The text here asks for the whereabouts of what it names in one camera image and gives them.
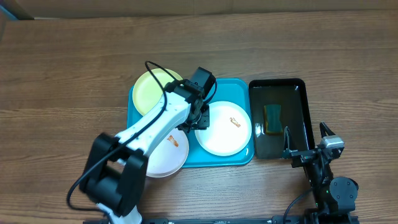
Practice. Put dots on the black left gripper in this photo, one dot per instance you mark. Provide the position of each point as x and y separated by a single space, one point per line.
204 123

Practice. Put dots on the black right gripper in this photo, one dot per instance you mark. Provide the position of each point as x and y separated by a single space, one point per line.
305 154

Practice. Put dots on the white plate with sauce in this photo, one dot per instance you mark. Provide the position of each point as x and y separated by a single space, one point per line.
229 131

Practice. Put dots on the green yellow sponge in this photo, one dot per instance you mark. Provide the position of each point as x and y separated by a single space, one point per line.
272 119

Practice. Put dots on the yellow plate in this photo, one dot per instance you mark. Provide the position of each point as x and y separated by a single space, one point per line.
146 92

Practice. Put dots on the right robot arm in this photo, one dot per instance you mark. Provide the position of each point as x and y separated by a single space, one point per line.
334 196

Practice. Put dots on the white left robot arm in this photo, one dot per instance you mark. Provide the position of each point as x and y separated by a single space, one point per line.
115 172

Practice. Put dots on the teal plastic tray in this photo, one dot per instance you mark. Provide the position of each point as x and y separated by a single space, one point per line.
236 91

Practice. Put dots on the black water tray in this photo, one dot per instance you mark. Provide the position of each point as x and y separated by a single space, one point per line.
291 94

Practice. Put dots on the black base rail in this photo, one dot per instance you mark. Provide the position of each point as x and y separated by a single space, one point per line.
278 219

